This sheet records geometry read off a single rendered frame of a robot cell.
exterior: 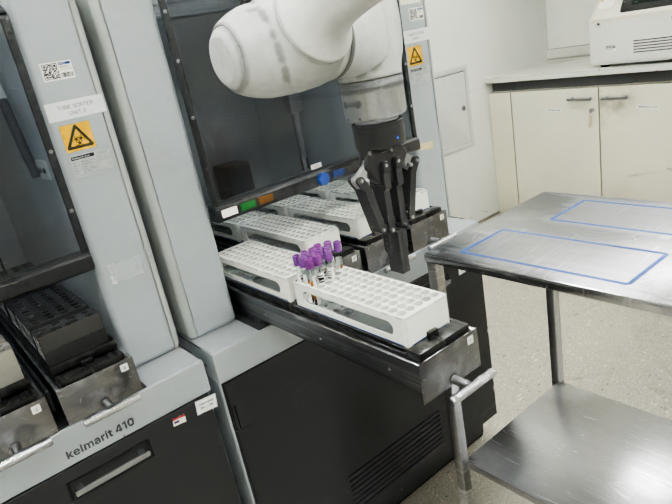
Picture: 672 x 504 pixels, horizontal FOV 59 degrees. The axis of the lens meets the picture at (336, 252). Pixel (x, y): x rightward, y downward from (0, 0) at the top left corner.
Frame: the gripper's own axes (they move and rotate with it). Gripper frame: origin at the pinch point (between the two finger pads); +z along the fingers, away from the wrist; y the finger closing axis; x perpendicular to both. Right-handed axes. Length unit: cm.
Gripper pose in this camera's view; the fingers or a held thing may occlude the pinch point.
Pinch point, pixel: (397, 250)
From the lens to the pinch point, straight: 92.6
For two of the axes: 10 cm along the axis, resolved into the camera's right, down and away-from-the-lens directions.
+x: 6.2, 1.5, -7.7
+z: 1.8, 9.3, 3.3
